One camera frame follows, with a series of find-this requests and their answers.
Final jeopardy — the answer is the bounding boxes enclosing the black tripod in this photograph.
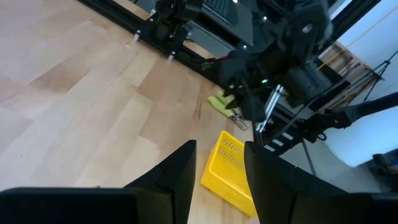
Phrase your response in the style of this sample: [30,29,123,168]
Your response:
[363,50,398,103]

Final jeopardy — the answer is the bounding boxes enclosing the yellow plastic slotted basket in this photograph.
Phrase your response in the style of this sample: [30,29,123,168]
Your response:
[200,130,259,218]

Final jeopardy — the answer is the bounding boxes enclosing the wooden shelf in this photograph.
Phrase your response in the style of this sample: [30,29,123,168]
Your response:
[319,41,384,107]

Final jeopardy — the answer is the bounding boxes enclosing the black frame strut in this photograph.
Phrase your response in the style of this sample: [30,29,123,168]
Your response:
[261,91,398,156]

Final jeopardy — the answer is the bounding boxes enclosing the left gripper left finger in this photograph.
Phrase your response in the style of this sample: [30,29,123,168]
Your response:
[124,139,198,224]

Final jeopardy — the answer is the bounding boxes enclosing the green handled scissors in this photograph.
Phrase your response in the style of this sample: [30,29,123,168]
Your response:
[207,90,249,131]

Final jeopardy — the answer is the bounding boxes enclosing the black table edge rail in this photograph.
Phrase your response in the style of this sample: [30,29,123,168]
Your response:
[76,0,226,83]

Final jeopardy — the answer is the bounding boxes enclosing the yellow hanging cable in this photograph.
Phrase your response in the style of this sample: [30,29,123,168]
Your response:
[317,5,398,70]

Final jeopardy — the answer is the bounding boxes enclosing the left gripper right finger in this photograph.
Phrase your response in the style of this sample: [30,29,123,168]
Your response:
[243,141,346,224]

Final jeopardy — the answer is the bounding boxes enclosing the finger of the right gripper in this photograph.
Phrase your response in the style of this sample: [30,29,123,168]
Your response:
[233,90,267,124]
[223,81,246,100]

